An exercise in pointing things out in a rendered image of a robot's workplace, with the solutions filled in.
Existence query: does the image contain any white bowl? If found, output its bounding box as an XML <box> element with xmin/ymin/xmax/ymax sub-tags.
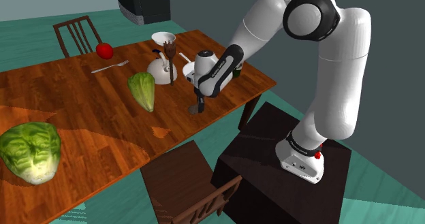
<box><xmin>151</xmin><ymin>31</ymin><xmax>177</xmax><ymax>47</ymax></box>

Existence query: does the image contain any red apple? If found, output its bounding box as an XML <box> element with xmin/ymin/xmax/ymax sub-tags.
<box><xmin>95</xmin><ymin>42</ymin><xmax>114</xmax><ymax>60</ymax></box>

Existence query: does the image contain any white saucepan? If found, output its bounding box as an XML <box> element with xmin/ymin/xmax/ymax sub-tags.
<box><xmin>178</xmin><ymin>52</ymin><xmax>198</xmax><ymax>82</ymax></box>

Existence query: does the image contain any dark robot stand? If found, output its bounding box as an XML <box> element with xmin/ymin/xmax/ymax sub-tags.
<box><xmin>210</xmin><ymin>101</ymin><xmax>353</xmax><ymax>224</ymax></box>

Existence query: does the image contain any brown wooden slatted chair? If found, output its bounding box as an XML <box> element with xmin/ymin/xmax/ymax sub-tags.
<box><xmin>52</xmin><ymin>15</ymin><xmax>104</xmax><ymax>59</ymax></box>
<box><xmin>140</xmin><ymin>140</ymin><xmax>244</xmax><ymax>224</ymax></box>

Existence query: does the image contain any brown wooden dining table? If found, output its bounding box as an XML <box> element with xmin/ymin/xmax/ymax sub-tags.
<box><xmin>0</xmin><ymin>29</ymin><xmax>277</xmax><ymax>224</ymax></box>

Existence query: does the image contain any white kettle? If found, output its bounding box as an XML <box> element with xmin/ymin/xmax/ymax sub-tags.
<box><xmin>146</xmin><ymin>48</ymin><xmax>178</xmax><ymax>86</ymax></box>

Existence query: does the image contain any brown wooden utensil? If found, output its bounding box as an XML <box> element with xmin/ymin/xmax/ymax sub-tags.
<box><xmin>163</xmin><ymin>40</ymin><xmax>177</xmax><ymax>86</ymax></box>

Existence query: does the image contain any green romaine lettuce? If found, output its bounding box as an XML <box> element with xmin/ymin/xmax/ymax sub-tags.
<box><xmin>127</xmin><ymin>71</ymin><xmax>156</xmax><ymax>113</ymax></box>

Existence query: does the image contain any green bottle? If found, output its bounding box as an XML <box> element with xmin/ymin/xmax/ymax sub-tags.
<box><xmin>232</xmin><ymin>62</ymin><xmax>245</xmax><ymax>79</ymax></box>

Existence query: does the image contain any dark cabinet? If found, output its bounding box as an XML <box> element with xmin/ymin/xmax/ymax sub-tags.
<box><xmin>114</xmin><ymin>0</ymin><xmax>172</xmax><ymax>26</ymax></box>

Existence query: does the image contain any round green lettuce head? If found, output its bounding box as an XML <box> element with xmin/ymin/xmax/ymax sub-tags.
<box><xmin>0</xmin><ymin>121</ymin><xmax>62</xmax><ymax>186</ymax></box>

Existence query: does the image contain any silver fork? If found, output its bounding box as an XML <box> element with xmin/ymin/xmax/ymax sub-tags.
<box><xmin>91</xmin><ymin>59</ymin><xmax>130</xmax><ymax>74</ymax></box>

